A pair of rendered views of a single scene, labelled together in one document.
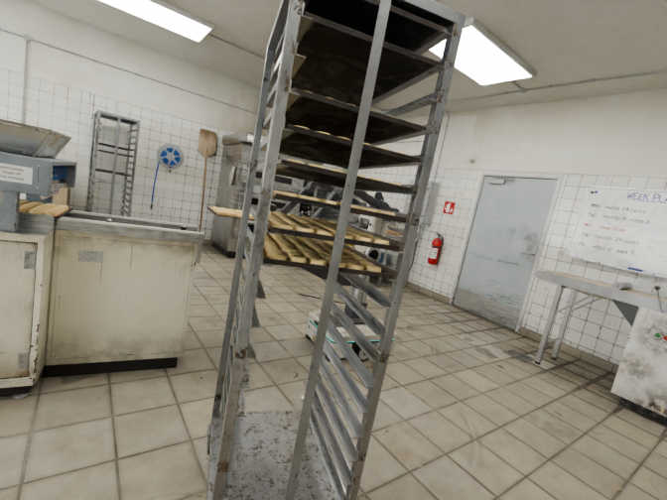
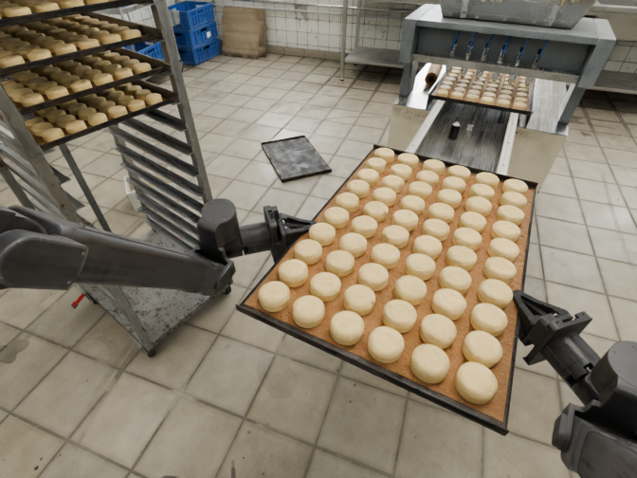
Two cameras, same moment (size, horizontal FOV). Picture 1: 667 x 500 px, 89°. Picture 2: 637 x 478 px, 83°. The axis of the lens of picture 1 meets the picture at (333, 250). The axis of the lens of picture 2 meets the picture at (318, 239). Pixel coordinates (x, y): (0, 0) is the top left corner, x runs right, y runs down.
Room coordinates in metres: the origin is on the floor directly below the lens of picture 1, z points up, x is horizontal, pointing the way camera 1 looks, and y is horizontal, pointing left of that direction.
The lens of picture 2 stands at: (2.70, 0.14, 1.50)
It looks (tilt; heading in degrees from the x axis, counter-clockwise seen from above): 43 degrees down; 147
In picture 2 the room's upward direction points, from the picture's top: straight up
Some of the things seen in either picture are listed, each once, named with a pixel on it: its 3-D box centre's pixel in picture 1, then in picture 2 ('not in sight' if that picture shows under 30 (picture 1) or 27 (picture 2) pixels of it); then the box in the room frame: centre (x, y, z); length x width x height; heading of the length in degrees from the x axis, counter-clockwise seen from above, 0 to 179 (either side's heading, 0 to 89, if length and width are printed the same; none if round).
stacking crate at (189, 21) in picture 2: not in sight; (188, 15); (-2.60, 1.62, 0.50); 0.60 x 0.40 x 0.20; 130
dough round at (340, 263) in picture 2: not in sight; (339, 263); (2.36, 0.41, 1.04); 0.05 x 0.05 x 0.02
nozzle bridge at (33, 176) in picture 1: (24, 187); (491, 64); (1.74, 1.64, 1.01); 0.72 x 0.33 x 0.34; 31
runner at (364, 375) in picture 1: (338, 339); (57, 211); (1.33, -0.09, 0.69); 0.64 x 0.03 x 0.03; 19
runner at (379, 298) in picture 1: (351, 277); (14, 142); (1.33, -0.09, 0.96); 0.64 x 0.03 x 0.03; 19
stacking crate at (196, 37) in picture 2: not in sight; (191, 33); (-2.60, 1.62, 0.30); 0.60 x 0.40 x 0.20; 127
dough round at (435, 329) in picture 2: not in sight; (437, 331); (2.55, 0.45, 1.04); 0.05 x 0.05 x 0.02
